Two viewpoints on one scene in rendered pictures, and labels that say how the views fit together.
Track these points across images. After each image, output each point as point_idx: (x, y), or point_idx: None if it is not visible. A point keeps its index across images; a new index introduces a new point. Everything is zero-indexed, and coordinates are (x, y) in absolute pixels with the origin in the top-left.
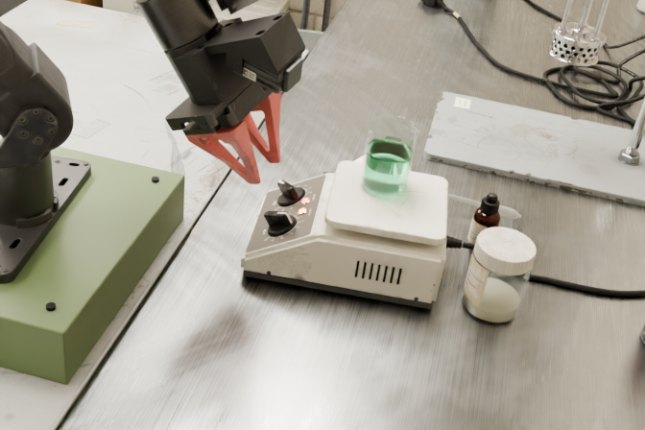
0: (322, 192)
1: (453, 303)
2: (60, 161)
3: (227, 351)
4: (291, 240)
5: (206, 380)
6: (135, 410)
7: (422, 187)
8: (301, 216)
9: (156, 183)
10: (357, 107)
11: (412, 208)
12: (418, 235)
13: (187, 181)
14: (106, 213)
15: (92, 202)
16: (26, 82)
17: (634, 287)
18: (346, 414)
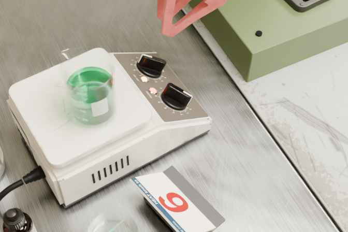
0: (144, 98)
1: (8, 150)
2: None
3: (110, 19)
4: (125, 53)
5: (103, 1)
6: None
7: (62, 134)
8: (140, 75)
9: (254, 32)
10: None
11: (52, 101)
12: (28, 77)
13: (292, 116)
14: None
15: None
16: None
17: None
18: (20, 30)
